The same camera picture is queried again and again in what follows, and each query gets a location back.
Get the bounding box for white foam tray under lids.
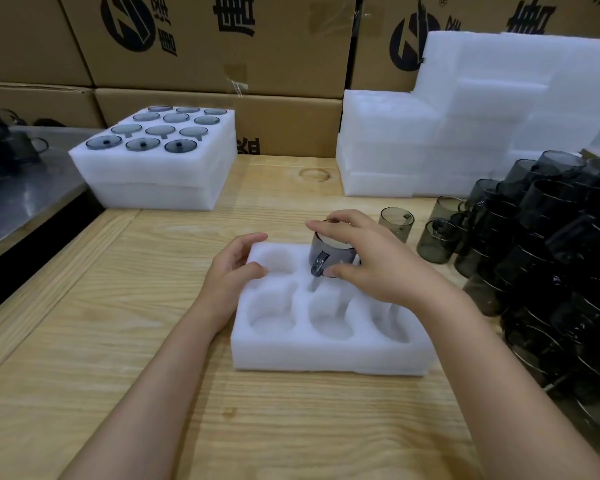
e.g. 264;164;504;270
86;145;238;212

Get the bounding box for grey glass cup with handle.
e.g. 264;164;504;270
307;220;362;280

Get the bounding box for steel table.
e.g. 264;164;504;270
0;126;107;271

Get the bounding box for dark glass cups on steel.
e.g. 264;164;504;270
0;104;49;184

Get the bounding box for pile of dark glass cups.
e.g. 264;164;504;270
378;150;600;438

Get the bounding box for plain brown cardboard box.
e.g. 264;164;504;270
0;0;94;87
0;82;107;129

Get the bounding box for cardboard box with black logo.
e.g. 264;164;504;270
56;0;359;99
350;0;600;93

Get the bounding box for group of grey glass lids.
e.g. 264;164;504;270
85;105;228;155

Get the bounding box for person's right hand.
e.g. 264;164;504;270
305;210;462;321

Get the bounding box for white foam tray holding lids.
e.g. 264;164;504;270
68;107;238;189

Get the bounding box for white foam tray with holes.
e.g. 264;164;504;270
231;242;437;378

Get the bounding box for person's left hand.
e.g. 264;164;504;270
192;233;270;338

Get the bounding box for person's right forearm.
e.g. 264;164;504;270
420;287;600;480

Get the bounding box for person's left forearm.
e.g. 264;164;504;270
55;307;233;480

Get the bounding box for cardboard box with taped seam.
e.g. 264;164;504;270
94;88;346;158

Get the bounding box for stack of white foam trays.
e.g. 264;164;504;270
335;30;600;199

